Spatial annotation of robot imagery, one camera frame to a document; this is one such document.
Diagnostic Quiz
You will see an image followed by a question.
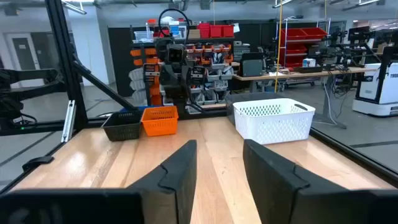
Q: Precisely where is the wooden workbench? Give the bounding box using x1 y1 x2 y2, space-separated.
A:
233 66 379 130

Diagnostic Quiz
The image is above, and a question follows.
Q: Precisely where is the metal rack with red bins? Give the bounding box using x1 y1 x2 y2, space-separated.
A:
275 18 329 70

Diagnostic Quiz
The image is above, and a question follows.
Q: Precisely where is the red storage bin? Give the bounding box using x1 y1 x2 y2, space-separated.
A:
197 23 211 39
221 24 234 39
210 24 223 39

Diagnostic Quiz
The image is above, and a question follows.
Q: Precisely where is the black equipment box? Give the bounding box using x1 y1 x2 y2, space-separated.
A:
238 52 265 78

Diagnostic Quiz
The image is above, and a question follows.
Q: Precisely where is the parts shelving rack with bins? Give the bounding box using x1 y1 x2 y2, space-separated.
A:
129 21 236 106

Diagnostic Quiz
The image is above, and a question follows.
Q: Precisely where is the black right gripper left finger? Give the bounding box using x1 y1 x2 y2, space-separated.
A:
126 139 198 224

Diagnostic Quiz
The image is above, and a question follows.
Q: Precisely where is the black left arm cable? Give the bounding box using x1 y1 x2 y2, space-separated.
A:
157 8 191 40

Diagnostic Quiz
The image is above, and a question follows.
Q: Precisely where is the yellow hanging cable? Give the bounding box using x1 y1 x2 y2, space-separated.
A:
274 0 284 93

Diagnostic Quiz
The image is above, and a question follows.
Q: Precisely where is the white perforated plastic basket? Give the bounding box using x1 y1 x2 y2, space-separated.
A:
232 98 317 146

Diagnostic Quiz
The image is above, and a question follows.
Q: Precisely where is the orange plastic basket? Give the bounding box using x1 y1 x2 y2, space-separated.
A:
140 105 180 138

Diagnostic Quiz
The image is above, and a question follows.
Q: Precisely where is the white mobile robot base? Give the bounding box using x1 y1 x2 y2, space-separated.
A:
352 62 398 118

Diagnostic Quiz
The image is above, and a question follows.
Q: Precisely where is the grey door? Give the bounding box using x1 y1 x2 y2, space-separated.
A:
5 32 43 88

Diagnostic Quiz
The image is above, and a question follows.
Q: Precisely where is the black table edge clamp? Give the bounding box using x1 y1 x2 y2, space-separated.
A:
21 155 55 172

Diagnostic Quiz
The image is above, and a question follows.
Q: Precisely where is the black plastic basket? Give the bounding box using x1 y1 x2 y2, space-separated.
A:
101 111 144 142

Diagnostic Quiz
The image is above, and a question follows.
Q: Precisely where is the clear plastic box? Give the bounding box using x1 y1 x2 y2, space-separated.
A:
133 30 155 43

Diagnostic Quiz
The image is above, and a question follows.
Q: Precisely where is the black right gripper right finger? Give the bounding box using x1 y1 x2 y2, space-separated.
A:
243 139 345 224

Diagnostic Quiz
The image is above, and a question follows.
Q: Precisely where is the silver aluminium bracket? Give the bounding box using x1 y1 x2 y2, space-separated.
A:
60 100 76 144

